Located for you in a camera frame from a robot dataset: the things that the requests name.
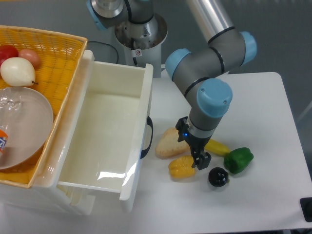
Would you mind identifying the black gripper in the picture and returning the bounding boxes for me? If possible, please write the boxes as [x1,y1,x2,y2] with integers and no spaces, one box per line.
[175,117,211,170]

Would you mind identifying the yellow bell pepper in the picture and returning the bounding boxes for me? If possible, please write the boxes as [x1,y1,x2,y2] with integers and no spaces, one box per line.
[168,155,195,179]

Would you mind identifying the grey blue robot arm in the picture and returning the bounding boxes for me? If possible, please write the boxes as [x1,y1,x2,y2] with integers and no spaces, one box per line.
[86,0,257,170]

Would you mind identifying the green bell pepper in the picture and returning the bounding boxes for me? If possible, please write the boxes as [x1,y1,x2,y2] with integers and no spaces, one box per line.
[224,147,254,174]

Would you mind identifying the yellow banana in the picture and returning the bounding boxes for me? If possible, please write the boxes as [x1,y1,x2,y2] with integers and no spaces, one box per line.
[204,139,231,157]

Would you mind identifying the bread slice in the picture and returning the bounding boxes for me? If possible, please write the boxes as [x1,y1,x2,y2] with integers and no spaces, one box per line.
[156,127,189,158]

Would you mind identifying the dark purple round fruit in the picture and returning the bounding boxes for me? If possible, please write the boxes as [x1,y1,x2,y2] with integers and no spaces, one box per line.
[208,167,229,188]

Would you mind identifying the white open drawer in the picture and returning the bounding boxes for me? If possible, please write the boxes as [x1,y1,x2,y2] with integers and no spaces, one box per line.
[56,60,154,201]

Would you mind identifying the black object at table edge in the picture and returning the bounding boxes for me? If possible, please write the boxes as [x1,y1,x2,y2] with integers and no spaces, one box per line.
[300,197,312,222]

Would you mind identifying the white drawer cabinet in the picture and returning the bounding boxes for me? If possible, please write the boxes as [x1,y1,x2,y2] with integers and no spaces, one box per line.
[0,50,135,216]

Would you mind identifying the yellow wicker basket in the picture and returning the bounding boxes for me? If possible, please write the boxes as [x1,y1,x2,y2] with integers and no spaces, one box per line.
[0,25,88,188]

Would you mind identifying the beige round plate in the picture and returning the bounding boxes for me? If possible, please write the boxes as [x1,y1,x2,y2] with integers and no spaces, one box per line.
[0,87,54,169]

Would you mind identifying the pink peach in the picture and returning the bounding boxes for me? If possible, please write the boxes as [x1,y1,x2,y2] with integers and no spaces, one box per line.
[19,49,41,69]

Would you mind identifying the white pear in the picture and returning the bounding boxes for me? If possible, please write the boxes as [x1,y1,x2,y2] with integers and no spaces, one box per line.
[0,58,39,87]

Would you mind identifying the red tomato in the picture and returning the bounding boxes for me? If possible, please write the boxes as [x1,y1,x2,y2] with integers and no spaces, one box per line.
[0,45,19,65]

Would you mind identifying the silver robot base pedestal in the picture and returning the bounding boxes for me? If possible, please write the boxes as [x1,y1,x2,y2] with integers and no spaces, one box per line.
[115,13,168,78]

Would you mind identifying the black cable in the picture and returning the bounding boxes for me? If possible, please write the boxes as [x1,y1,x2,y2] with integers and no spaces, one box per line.
[87,40,119,63]

